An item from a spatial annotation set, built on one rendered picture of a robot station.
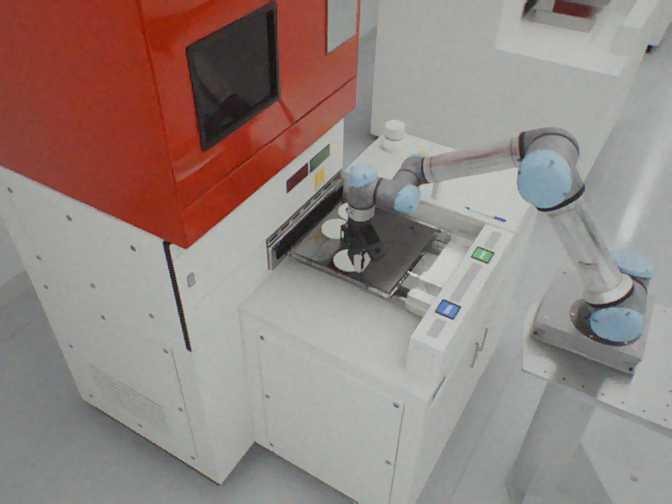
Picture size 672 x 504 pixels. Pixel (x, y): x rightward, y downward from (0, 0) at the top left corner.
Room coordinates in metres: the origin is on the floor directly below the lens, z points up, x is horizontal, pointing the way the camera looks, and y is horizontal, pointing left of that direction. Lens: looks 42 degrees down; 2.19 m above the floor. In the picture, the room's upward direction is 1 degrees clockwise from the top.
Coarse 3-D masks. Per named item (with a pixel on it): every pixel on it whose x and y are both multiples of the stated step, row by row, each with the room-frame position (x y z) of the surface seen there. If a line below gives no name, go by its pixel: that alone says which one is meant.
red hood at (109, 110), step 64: (0, 0) 1.26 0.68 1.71; (64, 0) 1.16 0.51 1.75; (128, 0) 1.08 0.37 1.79; (192, 0) 1.18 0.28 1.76; (256, 0) 1.35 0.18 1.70; (320, 0) 1.58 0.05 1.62; (0, 64) 1.30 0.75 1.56; (64, 64) 1.19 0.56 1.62; (128, 64) 1.10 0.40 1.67; (192, 64) 1.16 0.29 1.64; (256, 64) 1.35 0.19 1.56; (320, 64) 1.58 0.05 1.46; (0, 128) 1.35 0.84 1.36; (64, 128) 1.23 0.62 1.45; (128, 128) 1.12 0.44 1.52; (192, 128) 1.14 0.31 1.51; (256, 128) 1.32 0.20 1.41; (320, 128) 1.58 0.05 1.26; (64, 192) 1.27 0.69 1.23; (128, 192) 1.15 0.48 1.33; (192, 192) 1.11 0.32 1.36
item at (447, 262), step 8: (448, 248) 1.49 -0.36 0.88; (456, 248) 1.49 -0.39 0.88; (464, 248) 1.49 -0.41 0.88; (440, 256) 1.45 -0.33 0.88; (448, 256) 1.45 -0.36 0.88; (456, 256) 1.45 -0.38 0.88; (440, 264) 1.41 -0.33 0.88; (448, 264) 1.42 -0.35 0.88; (456, 264) 1.42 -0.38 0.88; (432, 272) 1.38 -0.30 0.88; (440, 272) 1.38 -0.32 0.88; (448, 272) 1.38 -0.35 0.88; (416, 288) 1.31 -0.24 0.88; (424, 288) 1.31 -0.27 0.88; (408, 304) 1.24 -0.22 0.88; (416, 312) 1.23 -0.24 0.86; (424, 312) 1.21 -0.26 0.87
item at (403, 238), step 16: (336, 208) 1.66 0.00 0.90; (320, 224) 1.57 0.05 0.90; (384, 224) 1.58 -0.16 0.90; (400, 224) 1.58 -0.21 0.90; (416, 224) 1.59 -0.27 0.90; (304, 240) 1.49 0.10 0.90; (320, 240) 1.49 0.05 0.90; (336, 240) 1.49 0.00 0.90; (384, 240) 1.50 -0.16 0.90; (400, 240) 1.50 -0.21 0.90; (416, 240) 1.51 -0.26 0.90; (304, 256) 1.42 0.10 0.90; (320, 256) 1.42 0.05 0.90; (384, 256) 1.43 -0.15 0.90; (400, 256) 1.43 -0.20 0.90; (416, 256) 1.43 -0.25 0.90; (352, 272) 1.35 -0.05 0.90; (368, 272) 1.35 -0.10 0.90; (384, 272) 1.35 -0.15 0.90; (400, 272) 1.35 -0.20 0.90; (384, 288) 1.28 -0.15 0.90
